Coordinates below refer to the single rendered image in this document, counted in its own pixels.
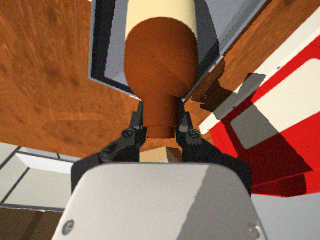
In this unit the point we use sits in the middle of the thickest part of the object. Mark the red crate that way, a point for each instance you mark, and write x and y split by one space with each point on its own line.
276 129

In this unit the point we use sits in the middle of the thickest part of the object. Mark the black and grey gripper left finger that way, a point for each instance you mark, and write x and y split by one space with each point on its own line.
126 148

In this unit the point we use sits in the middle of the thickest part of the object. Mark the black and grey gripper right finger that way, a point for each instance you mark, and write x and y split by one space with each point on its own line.
194 147

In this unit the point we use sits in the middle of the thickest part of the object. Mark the dark grey shallow tray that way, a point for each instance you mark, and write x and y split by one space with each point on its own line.
218 24

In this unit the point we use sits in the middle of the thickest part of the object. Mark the brown bottle with cream label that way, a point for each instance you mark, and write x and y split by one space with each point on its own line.
161 59

